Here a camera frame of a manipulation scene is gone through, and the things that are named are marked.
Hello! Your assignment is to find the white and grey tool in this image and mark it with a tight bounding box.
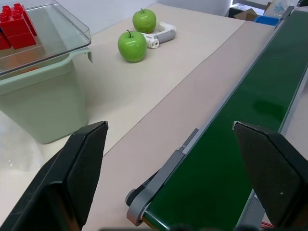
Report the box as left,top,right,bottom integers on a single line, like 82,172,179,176
140,22,178,50

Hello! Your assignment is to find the cardboard box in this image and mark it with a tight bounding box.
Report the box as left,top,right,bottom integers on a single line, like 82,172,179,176
233,8,259,22

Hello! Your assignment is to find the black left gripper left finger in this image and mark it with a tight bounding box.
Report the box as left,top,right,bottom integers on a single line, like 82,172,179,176
0,120,109,231

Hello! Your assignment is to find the green conveyor belt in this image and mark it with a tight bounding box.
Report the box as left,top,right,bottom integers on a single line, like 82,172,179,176
125,6,308,231

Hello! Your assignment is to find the blue plastic crate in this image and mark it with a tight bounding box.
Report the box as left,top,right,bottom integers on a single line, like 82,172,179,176
254,15,280,26

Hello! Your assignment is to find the clear plastic tray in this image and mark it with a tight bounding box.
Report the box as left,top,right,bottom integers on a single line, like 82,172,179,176
0,0,92,77

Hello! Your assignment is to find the green apple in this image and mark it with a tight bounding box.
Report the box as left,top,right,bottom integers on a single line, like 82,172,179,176
132,8,157,34
117,30,148,63

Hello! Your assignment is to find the pale green plastic bin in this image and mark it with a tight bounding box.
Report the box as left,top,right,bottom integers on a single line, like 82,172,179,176
0,47,93,144

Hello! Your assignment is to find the red building block stack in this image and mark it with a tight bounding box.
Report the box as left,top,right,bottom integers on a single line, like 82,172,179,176
0,3,38,51

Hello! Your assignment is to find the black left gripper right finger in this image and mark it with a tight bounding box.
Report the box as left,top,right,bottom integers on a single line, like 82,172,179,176
231,121,308,228

